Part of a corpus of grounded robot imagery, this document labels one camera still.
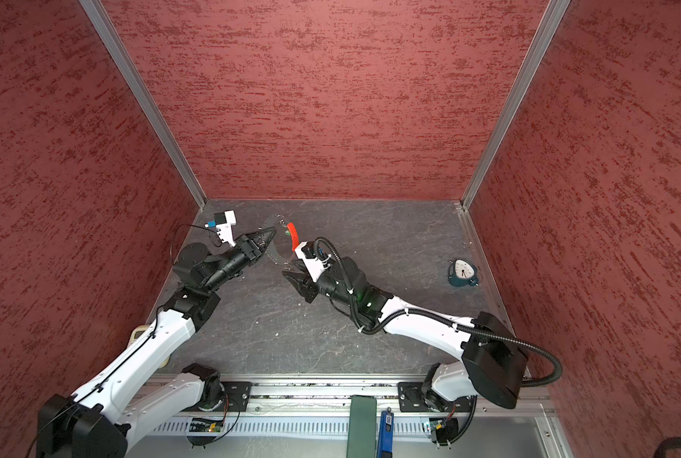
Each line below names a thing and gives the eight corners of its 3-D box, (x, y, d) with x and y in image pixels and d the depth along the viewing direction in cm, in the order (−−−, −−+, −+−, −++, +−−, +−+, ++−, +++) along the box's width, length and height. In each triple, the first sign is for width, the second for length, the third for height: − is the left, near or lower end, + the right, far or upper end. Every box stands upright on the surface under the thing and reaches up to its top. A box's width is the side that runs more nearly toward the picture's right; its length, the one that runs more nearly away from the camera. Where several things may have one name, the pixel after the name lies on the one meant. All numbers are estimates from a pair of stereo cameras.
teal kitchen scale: (449, 287, 98) (454, 280, 94) (444, 266, 103) (448, 258, 100) (475, 288, 98) (480, 281, 94) (468, 266, 104) (473, 259, 100)
